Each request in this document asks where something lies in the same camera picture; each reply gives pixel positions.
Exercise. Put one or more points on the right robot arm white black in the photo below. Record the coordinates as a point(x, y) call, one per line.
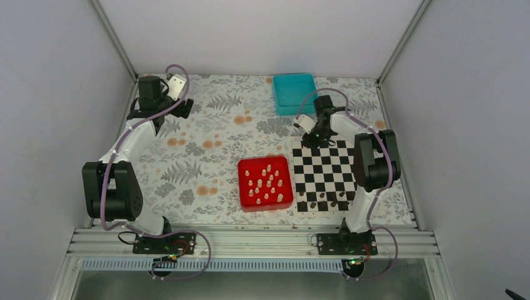
point(376, 162)

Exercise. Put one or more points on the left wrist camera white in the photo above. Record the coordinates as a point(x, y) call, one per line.
point(175, 84)

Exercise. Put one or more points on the aluminium rail frame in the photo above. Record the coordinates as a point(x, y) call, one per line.
point(254, 242)

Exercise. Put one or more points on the black white chessboard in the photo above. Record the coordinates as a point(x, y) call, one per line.
point(328, 170)

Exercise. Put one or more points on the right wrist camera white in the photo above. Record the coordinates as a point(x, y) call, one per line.
point(304, 122)

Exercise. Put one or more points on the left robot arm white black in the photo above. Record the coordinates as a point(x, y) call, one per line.
point(111, 188)

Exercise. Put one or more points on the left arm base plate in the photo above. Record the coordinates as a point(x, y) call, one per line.
point(178, 244)

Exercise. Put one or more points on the teal bin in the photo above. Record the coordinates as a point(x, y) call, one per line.
point(290, 90)

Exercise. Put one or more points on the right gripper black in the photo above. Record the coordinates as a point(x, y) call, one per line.
point(308, 142)

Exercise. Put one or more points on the grey cable duct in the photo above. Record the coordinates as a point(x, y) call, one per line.
point(226, 265)

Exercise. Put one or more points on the red tray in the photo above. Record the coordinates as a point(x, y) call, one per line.
point(269, 177)

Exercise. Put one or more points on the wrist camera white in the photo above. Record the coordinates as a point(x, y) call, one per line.
point(175, 84)
point(304, 122)

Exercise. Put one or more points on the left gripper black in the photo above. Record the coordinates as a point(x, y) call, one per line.
point(178, 112)

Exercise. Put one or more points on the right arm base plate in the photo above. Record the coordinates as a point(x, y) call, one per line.
point(334, 244)

